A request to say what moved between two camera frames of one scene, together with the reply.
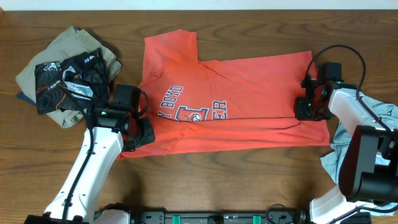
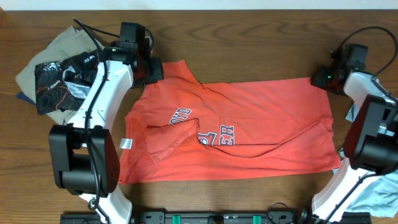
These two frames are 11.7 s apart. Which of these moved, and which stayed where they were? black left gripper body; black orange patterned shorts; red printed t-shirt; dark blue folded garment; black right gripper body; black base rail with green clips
Moved: red printed t-shirt; black left gripper body; black right gripper body
Stayed: black orange patterned shorts; dark blue folded garment; black base rail with green clips
